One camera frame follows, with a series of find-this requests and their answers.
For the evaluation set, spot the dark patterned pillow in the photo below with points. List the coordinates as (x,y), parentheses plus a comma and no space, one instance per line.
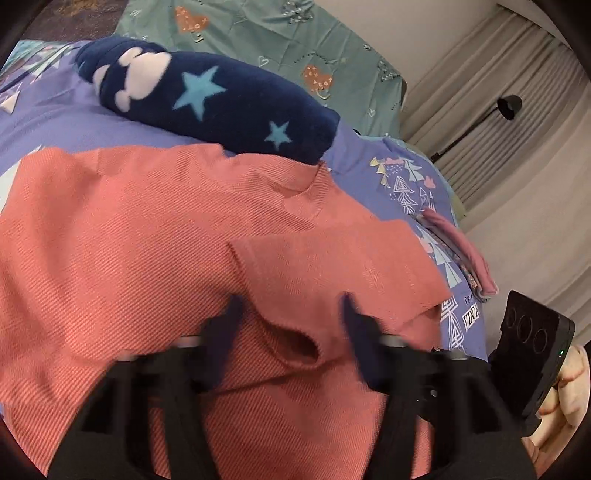
(92,18)

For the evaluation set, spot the purple printed bed sheet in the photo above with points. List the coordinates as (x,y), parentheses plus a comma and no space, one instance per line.
(369,152)

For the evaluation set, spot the black floor lamp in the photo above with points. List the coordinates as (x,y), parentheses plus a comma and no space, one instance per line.
(509,107)

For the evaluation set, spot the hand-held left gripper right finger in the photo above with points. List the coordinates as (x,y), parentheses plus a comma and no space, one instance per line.
(356,330)

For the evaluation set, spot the beige curtain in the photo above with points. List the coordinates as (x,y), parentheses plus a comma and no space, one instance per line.
(517,152)

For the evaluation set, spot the folded pink garment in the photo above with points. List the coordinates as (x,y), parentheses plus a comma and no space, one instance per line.
(461,247)

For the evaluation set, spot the teal heart print pillow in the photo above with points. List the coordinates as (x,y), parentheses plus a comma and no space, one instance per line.
(277,44)

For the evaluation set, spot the navy star print fleece blanket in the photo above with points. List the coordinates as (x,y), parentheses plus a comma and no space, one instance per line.
(217,99)

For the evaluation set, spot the coral knit sweater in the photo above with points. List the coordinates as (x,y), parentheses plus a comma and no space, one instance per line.
(152,258)

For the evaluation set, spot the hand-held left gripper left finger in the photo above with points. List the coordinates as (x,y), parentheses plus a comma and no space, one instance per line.
(229,325)

